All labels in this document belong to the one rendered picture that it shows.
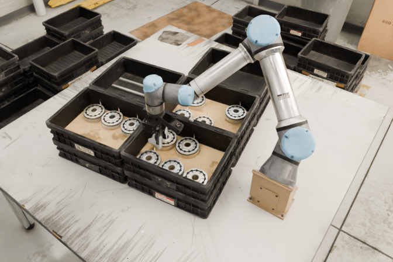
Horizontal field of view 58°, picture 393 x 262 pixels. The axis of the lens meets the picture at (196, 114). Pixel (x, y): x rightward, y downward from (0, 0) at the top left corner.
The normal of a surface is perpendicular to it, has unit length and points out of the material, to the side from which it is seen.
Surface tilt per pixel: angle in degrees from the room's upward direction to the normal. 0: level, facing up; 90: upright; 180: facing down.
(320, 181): 0
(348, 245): 0
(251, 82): 0
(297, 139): 53
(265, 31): 39
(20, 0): 90
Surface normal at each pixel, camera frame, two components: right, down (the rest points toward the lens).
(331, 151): 0.00, -0.74
